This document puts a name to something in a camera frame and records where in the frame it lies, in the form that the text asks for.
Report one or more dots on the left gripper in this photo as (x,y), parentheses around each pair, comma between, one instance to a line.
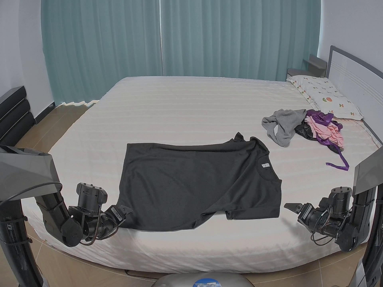
(116,217)

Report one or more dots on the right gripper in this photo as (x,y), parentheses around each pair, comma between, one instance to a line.
(309,218)

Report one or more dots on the black T-shirt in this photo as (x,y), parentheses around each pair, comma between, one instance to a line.
(194,184)

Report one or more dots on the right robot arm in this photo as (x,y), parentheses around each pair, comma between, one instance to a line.
(366,172)

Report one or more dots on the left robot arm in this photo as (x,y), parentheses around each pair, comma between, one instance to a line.
(27,172)

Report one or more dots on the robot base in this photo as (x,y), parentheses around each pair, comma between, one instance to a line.
(173,281)

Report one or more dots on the pile of clothes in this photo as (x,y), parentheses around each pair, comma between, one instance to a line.
(323,129)

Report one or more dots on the bed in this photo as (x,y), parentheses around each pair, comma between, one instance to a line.
(179,106)

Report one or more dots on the grey garment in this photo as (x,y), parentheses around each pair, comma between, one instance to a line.
(284,124)

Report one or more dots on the white printed pillow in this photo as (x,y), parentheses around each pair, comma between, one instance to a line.
(326,97)

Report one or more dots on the grey bedside table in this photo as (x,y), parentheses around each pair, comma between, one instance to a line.
(315,63)

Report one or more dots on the blue-green curtain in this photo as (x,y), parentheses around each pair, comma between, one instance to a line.
(101,34)
(239,28)

